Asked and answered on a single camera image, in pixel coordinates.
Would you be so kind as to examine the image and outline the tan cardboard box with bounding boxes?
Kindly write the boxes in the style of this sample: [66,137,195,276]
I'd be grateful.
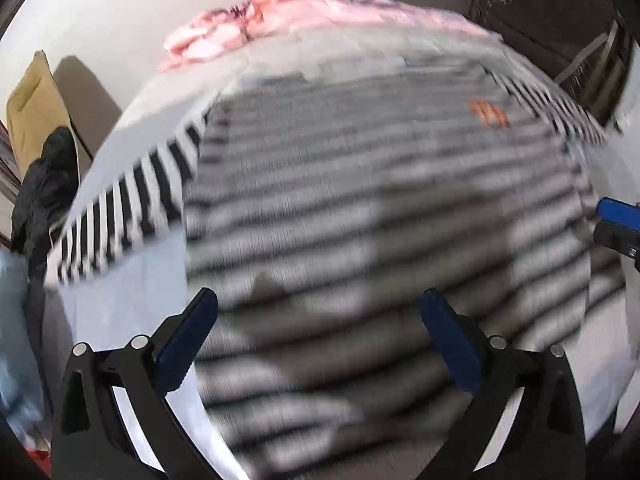
[6,51,92,179]

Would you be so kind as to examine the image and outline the black garment on floor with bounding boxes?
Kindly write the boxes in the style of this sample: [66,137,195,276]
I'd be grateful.
[11,127,79,278]

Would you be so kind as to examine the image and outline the black folding chair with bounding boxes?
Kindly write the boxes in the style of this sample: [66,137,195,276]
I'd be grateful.
[469,0,632,125]

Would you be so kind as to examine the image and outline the black white striped sweater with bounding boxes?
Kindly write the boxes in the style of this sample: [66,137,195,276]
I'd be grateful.
[43,52,629,480]

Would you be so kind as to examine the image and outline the light blue cloth on floor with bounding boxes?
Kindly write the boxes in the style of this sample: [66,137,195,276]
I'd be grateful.
[0,249,44,440]

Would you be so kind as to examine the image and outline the pink crumpled cloth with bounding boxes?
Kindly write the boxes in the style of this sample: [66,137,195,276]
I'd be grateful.
[158,0,501,72]

